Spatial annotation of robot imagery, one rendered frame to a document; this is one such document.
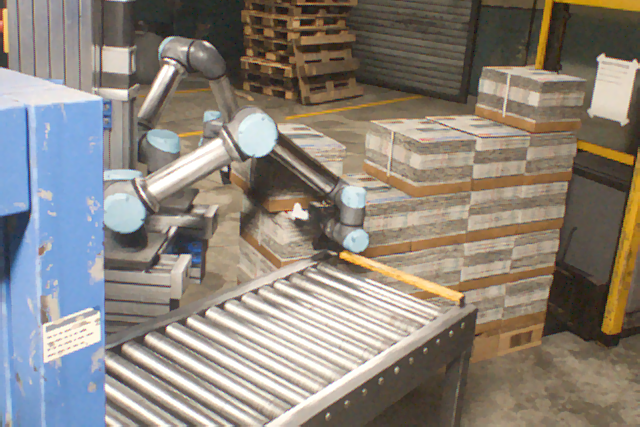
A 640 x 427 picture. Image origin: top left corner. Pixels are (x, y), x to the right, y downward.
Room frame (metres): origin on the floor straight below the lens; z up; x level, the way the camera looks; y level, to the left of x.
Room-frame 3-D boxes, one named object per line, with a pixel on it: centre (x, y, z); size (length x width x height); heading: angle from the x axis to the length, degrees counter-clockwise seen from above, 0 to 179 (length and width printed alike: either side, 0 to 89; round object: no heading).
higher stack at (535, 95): (3.30, -0.80, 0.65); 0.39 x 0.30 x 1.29; 33
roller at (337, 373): (1.61, 0.13, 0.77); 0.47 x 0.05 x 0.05; 54
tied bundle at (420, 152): (2.98, -0.30, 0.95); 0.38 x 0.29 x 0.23; 34
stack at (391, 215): (2.91, -0.19, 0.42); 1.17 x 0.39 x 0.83; 123
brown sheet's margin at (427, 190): (2.98, -0.30, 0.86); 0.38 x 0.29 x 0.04; 34
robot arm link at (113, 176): (2.05, 0.64, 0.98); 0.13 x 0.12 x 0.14; 18
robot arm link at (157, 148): (2.56, 0.66, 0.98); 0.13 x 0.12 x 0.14; 67
